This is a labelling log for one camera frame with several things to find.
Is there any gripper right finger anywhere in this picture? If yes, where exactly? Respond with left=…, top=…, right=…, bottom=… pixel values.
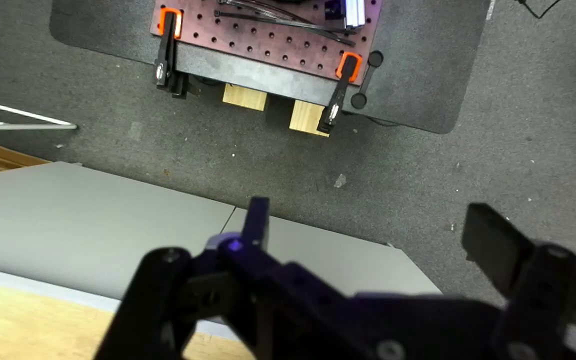
left=461, top=202, right=576, bottom=360

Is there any orange and black clamp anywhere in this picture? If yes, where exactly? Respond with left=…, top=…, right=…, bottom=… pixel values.
left=153, top=7, right=189, bottom=99
left=317, top=51, right=364, bottom=134

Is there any black rubber strap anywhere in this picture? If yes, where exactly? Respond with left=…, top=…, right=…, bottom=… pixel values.
left=350, top=50, right=384, bottom=109

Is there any black cable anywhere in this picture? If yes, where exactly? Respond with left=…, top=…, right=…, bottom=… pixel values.
left=214, top=0, right=360, bottom=47
left=515, top=0, right=562, bottom=19

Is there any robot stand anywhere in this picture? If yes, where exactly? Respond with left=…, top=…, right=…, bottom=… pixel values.
left=49, top=0, right=492, bottom=136

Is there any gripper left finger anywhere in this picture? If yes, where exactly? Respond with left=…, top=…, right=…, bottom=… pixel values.
left=93, top=196, right=376, bottom=360

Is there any wooden block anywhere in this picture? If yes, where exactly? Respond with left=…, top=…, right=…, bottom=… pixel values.
left=288, top=99, right=331, bottom=138
left=222, top=83, right=269, bottom=112

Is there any wooden table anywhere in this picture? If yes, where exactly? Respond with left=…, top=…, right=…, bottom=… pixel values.
left=0, top=265, right=256, bottom=360

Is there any white metal frame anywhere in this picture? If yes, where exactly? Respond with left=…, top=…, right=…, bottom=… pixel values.
left=0, top=96, right=78, bottom=132

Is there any grey file cabinet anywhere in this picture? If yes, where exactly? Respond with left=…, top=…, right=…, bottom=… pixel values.
left=0, top=161, right=237, bottom=302
left=217, top=206, right=444, bottom=300

